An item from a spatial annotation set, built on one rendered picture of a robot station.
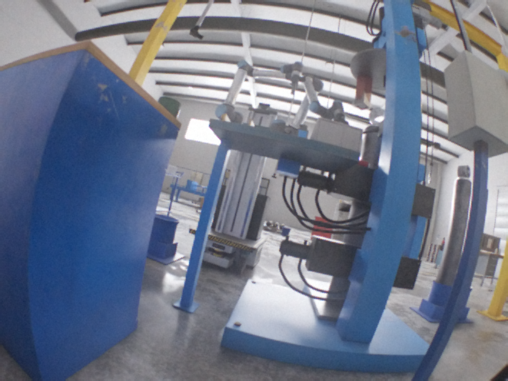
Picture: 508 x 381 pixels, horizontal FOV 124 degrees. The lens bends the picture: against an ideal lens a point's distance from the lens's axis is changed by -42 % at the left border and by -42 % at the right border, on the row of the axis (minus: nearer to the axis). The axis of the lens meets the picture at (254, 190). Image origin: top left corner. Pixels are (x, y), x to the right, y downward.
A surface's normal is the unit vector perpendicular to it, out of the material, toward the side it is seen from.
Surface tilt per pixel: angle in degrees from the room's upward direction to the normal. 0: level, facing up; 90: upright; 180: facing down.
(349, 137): 90
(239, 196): 90
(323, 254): 90
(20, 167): 90
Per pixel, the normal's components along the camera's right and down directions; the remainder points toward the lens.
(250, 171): -0.16, -0.11
